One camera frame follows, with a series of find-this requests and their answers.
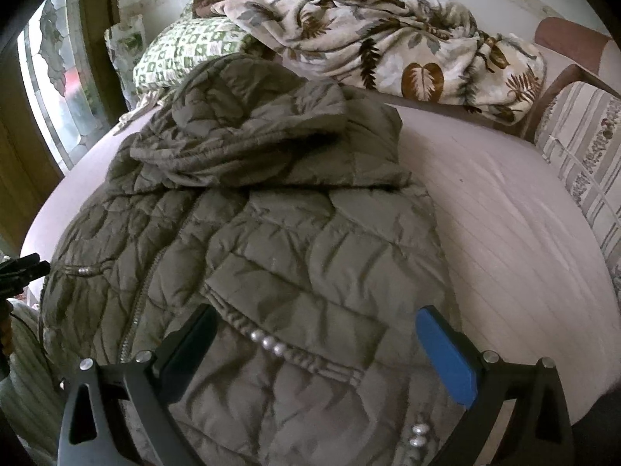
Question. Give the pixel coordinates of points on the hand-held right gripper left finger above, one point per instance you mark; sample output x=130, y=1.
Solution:
x=187, y=354

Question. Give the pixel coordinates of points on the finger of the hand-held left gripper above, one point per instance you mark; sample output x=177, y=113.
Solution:
x=26, y=279
x=22, y=263

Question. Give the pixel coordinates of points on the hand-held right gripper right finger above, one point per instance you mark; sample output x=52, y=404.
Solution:
x=446, y=354

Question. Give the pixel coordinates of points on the olive quilted hooded jacket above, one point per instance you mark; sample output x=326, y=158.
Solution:
x=271, y=252

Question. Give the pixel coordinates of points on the person's light striped clothing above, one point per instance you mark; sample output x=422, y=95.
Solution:
x=29, y=378

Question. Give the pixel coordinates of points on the stained glass window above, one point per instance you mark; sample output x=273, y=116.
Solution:
x=63, y=82

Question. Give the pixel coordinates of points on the striped beige cloth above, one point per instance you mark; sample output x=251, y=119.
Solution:
x=140, y=111

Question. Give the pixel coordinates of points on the floral print pillow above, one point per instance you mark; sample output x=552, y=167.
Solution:
x=123, y=53

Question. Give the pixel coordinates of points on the striped floral cushion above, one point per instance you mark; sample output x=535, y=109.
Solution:
x=582, y=155

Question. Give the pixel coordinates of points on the green patterned pillow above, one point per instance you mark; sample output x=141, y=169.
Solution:
x=189, y=48

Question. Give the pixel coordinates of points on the leaf print blanket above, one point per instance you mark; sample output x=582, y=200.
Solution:
x=388, y=43

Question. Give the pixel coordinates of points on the brown cloth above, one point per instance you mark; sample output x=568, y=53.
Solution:
x=206, y=5

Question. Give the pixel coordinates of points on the brown wooden bed frame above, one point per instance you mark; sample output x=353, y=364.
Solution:
x=567, y=39

